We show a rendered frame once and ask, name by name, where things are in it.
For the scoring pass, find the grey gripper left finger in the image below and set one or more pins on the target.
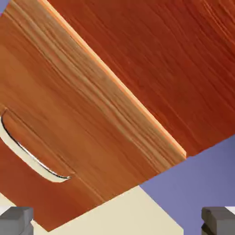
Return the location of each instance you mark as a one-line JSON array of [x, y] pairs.
[[14, 222]]

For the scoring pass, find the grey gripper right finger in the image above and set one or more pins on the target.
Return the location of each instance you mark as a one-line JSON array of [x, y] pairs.
[[218, 222]]

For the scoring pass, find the reddish wooden cabinet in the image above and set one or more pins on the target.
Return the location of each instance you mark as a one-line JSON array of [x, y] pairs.
[[165, 55]]

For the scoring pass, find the wooden drawer front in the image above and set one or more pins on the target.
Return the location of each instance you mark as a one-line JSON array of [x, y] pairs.
[[82, 110], [45, 202]]

